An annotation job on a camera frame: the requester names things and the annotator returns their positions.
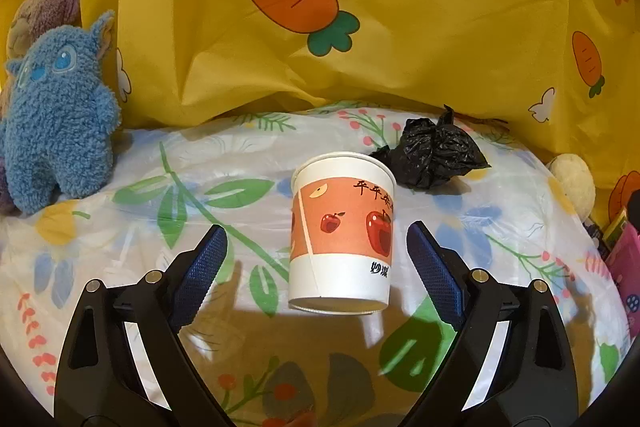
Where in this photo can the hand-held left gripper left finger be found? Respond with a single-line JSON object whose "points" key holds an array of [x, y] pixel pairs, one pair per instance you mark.
{"points": [[200, 277]]}

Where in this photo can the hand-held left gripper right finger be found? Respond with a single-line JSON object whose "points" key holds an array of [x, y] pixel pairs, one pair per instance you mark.
{"points": [[435, 269]]}

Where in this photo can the apple print paper cup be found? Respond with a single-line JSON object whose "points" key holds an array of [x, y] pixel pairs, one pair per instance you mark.
{"points": [[345, 227]]}

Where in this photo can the large pink bag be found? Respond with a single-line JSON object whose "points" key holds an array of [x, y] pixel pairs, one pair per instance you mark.
{"points": [[625, 277]]}

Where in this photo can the black crumpled plastic bag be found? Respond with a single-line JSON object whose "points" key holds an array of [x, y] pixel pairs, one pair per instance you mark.
{"points": [[430, 152]]}

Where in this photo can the cream plush toy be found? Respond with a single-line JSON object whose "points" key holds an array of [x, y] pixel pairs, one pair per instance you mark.
{"points": [[572, 182]]}

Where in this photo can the yellow packet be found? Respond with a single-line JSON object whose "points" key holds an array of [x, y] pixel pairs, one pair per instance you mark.
{"points": [[616, 227]]}

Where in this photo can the blue plush toy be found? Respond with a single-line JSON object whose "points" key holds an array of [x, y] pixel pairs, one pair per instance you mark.
{"points": [[55, 122]]}

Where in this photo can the yellow carrot print blanket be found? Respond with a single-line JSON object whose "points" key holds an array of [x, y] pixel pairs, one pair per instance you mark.
{"points": [[400, 7]]}

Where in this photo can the purple plush toy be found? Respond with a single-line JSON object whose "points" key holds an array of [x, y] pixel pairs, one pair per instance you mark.
{"points": [[45, 2]]}

